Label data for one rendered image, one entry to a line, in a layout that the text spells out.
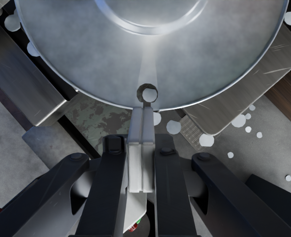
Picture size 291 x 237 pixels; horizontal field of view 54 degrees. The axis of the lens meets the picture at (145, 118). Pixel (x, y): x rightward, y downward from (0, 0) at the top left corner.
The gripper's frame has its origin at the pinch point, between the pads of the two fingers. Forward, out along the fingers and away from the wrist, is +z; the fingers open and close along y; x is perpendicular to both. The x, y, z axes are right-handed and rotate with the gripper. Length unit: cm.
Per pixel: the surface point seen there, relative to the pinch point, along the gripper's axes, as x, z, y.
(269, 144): -36, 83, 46
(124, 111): -5.3, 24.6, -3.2
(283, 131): -31, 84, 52
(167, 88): 1.0, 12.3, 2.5
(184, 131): -26, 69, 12
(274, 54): 4.3, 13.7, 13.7
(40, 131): -8.3, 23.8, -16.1
